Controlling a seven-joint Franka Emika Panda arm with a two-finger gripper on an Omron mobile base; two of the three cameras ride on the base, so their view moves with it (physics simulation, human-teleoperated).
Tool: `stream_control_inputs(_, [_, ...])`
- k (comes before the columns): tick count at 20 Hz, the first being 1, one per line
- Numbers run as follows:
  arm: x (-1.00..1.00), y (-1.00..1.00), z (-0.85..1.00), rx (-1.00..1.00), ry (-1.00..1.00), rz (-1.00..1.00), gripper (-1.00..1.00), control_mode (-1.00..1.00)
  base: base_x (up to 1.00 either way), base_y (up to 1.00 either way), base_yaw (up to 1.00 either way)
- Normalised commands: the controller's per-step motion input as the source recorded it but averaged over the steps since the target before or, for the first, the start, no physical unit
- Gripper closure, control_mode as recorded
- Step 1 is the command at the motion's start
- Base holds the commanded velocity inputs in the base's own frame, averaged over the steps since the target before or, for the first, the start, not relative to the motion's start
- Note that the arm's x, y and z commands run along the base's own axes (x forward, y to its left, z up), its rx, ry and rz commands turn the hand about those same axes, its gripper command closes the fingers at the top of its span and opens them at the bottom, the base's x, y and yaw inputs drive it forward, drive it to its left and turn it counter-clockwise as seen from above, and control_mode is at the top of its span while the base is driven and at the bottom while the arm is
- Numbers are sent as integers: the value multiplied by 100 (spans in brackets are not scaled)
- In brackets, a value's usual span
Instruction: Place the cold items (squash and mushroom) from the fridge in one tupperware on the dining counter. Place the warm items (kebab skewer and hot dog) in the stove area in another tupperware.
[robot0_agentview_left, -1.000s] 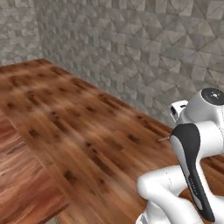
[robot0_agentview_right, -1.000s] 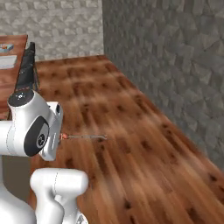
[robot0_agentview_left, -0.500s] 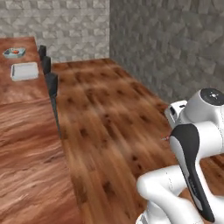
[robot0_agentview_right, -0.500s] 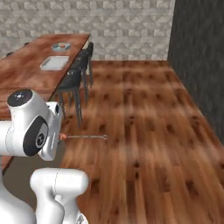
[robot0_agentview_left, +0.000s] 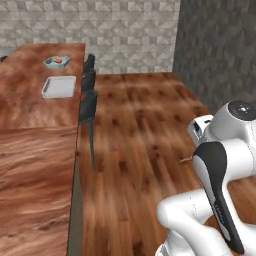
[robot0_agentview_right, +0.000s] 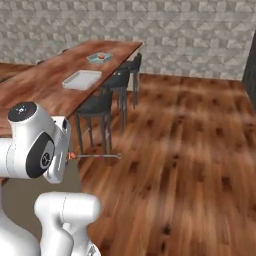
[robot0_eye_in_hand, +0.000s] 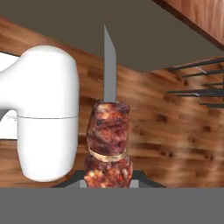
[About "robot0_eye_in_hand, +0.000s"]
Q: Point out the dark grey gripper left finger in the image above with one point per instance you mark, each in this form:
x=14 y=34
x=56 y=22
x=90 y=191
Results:
x=75 y=180

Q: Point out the white rounded cylinder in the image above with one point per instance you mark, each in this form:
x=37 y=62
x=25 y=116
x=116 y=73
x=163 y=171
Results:
x=46 y=102

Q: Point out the reddish wooden cupboard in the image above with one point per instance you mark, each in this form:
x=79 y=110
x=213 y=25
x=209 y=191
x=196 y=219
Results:
x=201 y=17

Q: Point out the grilled meat kebab skewer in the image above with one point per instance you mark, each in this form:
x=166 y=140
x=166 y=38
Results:
x=108 y=131

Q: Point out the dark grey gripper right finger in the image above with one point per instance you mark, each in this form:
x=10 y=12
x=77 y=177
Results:
x=140 y=179

